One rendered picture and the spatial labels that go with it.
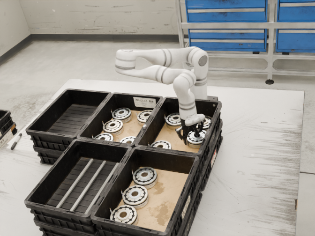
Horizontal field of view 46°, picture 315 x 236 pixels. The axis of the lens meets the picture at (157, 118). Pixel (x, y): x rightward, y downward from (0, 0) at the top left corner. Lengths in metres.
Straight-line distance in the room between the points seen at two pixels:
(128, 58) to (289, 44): 2.13
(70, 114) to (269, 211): 1.17
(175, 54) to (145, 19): 2.94
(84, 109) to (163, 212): 0.91
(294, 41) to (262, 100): 1.39
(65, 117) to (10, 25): 3.42
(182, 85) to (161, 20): 3.20
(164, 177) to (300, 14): 2.22
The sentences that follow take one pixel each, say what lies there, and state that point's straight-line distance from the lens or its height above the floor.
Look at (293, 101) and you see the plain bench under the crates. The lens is 2.24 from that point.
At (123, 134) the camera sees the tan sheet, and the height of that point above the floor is 0.83.
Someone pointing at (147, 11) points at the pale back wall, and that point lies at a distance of 4.69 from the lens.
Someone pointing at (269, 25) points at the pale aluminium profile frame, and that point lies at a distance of 3.45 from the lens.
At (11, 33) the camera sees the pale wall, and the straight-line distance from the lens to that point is 5.45.
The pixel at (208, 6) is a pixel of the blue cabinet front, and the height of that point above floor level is 0.76.
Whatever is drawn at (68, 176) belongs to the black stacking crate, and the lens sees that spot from 1.75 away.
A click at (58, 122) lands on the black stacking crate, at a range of 2.11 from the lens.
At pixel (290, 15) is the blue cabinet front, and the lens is 3.45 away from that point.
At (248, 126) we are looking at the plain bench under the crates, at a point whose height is 0.70.
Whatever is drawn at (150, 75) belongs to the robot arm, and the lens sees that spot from 1.60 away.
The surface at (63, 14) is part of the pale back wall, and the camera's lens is 5.27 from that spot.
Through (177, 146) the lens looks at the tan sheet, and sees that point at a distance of 1.74.
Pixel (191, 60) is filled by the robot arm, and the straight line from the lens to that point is 1.92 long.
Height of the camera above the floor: 1.95
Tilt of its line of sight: 35 degrees down
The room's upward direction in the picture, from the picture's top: 10 degrees counter-clockwise
